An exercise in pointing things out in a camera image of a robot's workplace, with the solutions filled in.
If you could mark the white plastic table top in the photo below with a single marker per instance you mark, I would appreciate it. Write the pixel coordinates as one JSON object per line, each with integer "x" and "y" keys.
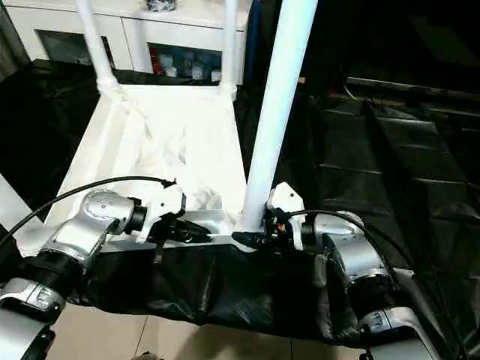
{"x": 157, "y": 131}

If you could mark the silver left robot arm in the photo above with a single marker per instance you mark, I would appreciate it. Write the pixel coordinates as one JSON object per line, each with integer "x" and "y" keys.
{"x": 93, "y": 213}

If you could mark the black table mat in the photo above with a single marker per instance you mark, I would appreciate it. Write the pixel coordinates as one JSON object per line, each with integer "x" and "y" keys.
{"x": 243, "y": 288}

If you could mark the dark brown round object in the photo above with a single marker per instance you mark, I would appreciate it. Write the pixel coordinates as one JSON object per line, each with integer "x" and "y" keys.
{"x": 148, "y": 355}

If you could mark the black long bar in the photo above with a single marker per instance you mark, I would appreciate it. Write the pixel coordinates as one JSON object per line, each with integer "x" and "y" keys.
{"x": 412, "y": 87}

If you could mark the white glass-door cabinet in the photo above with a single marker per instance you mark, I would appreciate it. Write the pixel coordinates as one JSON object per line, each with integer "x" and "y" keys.
{"x": 157, "y": 26}

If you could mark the grey curtain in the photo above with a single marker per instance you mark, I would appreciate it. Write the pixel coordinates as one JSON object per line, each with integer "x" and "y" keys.
{"x": 13, "y": 37}

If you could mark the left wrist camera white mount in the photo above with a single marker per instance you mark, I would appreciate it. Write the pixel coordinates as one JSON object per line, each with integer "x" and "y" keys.
{"x": 165, "y": 198}

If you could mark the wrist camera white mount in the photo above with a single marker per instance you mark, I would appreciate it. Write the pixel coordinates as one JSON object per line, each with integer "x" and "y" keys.
{"x": 287, "y": 195}
{"x": 165, "y": 198}

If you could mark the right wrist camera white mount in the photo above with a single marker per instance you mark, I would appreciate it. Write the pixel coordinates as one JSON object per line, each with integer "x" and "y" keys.
{"x": 287, "y": 195}

